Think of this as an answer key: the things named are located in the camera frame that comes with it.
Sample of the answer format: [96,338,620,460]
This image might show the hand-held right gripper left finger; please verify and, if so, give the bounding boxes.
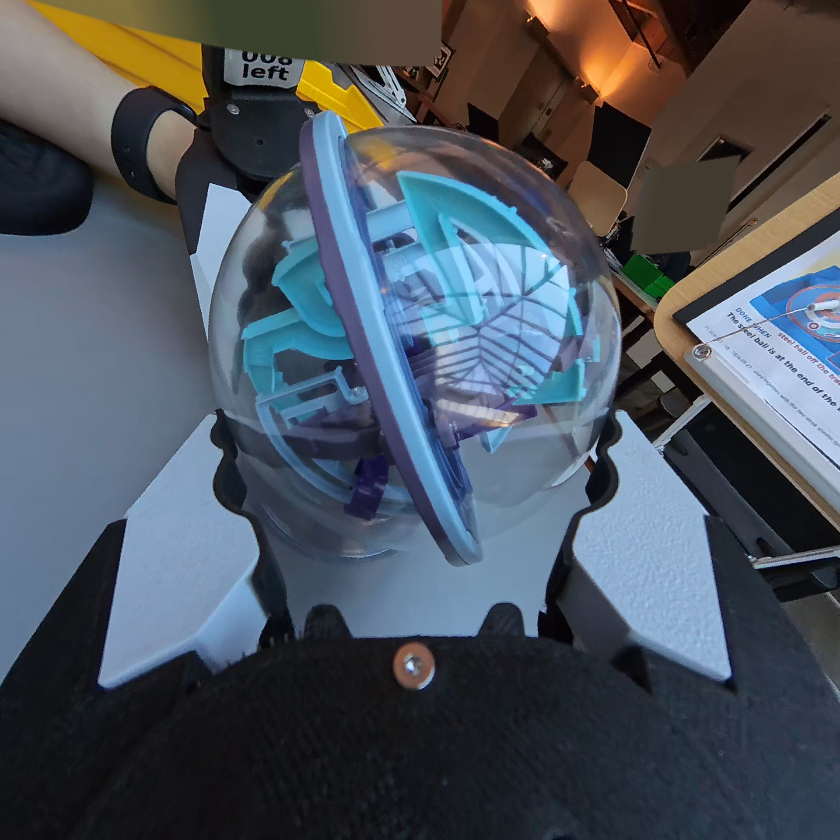
[98,408,296,689]

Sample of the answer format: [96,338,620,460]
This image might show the black wrist band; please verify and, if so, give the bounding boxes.
[110,87,198,206]

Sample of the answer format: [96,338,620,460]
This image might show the white board stand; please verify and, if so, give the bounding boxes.
[656,394,714,454]
[341,64,421,126]

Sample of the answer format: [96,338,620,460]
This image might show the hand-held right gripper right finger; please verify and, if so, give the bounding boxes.
[538,408,731,681]

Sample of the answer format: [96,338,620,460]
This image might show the person's left forearm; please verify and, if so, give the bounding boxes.
[0,0,198,198]

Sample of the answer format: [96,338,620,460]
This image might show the printed instruction sheet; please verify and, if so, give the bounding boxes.
[672,230,840,470]

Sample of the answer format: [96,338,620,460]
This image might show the black mesh cushion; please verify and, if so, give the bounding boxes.
[0,118,93,236]

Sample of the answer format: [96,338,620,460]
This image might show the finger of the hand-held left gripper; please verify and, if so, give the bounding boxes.
[176,128,260,309]

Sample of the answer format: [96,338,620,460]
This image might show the small green bin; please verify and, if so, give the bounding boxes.
[620,252,677,303]

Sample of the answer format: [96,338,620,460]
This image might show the pale wooden chair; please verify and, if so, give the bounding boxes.
[567,161,627,237]

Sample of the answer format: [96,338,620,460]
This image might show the clear maze ball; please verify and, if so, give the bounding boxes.
[206,110,623,568]

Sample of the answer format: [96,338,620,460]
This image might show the yellow plastic bin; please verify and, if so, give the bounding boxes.
[26,0,388,132]

